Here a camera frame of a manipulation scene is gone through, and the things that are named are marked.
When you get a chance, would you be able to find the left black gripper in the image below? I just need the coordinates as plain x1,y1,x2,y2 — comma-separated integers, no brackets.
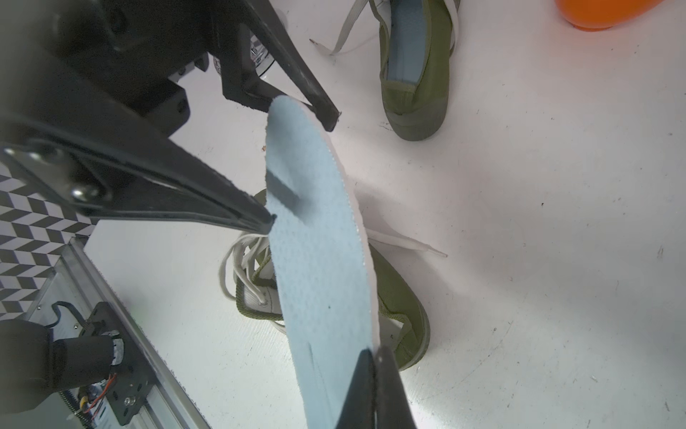
1,1,275,234

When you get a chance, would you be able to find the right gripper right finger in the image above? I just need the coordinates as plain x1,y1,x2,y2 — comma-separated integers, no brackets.
374,347,416,429

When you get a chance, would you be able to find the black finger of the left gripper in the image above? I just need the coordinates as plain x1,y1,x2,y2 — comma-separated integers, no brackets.
214,0,339,132

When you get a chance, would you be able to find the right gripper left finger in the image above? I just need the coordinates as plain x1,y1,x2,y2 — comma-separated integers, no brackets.
336,350,376,429

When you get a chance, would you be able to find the grey-blue insole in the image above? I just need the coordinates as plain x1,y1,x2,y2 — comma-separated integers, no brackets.
265,96,381,428

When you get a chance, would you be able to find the olive green sandal with laces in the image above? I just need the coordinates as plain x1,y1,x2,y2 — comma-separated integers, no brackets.
311,0,460,141

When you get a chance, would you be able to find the orange bowl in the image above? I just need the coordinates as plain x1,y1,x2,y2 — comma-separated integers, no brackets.
555,0,663,31

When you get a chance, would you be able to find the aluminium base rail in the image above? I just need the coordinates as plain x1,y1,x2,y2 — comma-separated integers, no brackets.
23,240,209,428

